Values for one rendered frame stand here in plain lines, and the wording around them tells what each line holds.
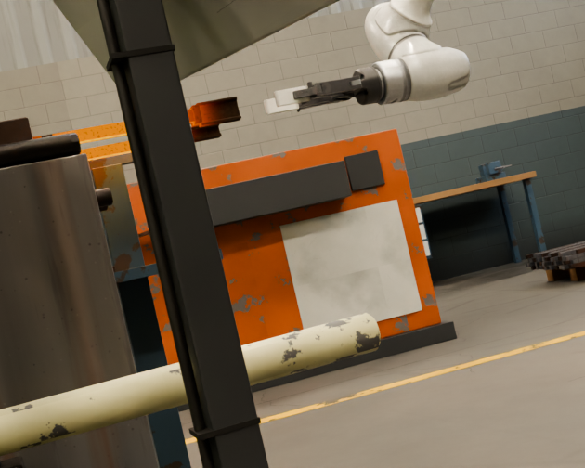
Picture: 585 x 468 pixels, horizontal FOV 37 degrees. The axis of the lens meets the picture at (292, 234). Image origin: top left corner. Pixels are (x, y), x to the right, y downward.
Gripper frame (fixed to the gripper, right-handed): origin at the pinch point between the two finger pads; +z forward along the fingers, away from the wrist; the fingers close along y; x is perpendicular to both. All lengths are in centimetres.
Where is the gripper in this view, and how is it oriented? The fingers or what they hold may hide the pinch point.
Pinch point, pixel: (283, 100)
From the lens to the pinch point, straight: 177.0
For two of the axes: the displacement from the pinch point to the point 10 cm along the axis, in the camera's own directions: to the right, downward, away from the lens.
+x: -2.3, -9.7, 0.1
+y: -2.9, 0.8, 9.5
